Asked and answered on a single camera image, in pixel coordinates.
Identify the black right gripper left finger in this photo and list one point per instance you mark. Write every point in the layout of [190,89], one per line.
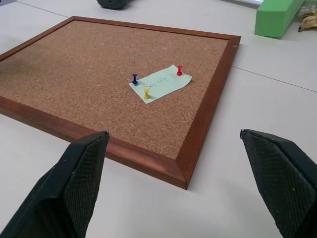
[62,193]

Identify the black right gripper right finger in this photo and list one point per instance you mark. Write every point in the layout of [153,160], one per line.
[287,188]

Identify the wooden framed cork board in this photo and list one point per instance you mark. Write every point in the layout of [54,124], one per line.
[74,74]

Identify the yellow push pin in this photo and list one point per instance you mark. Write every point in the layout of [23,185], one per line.
[147,93]

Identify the blue push pin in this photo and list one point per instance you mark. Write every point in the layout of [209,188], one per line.
[134,79]

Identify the light green handwritten note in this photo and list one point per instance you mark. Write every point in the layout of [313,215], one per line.
[164,86]

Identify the red push pin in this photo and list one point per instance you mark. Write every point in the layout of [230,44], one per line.
[179,70]

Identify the silver toy sword gold hilt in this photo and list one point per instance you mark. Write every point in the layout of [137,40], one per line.
[309,22]

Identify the green foam block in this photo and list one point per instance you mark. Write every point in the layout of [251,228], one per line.
[275,17]

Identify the black handheld device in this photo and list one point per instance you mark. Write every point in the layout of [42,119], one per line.
[114,3]

